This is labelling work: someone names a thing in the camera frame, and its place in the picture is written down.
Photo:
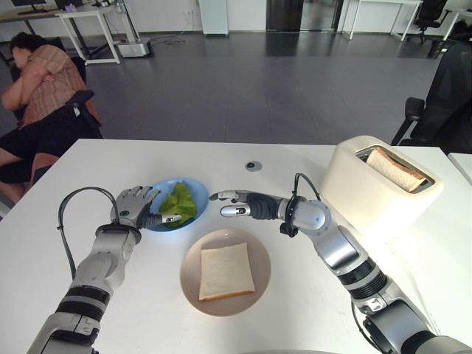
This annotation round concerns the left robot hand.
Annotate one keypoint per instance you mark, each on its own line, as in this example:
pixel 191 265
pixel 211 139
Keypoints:
pixel 131 204

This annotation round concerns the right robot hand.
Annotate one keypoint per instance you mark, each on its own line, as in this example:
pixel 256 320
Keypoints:
pixel 263 207

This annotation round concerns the green lettuce leaf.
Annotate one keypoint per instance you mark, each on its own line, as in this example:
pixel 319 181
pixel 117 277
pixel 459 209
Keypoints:
pixel 180 201

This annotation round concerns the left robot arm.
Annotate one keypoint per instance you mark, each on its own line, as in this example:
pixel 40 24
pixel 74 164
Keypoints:
pixel 97 265

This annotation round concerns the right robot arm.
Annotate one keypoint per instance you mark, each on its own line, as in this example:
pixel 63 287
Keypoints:
pixel 333 241

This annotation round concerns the beige plate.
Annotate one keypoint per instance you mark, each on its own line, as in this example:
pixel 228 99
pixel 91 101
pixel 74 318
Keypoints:
pixel 263 265

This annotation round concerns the blue plate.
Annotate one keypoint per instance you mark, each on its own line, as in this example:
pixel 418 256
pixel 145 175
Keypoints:
pixel 201 195

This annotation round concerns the bread slice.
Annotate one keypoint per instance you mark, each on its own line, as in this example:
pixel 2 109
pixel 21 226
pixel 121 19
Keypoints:
pixel 225 271
pixel 394 170

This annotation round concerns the cream toaster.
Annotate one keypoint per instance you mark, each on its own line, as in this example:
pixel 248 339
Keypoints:
pixel 354 184

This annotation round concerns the black office chair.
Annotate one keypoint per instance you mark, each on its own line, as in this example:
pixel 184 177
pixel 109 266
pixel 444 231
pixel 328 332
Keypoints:
pixel 80 97
pixel 446 99
pixel 429 14

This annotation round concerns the person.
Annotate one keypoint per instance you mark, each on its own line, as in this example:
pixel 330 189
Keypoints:
pixel 44 92

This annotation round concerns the silver computer case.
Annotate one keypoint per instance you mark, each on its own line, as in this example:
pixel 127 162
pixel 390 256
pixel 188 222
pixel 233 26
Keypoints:
pixel 133 48

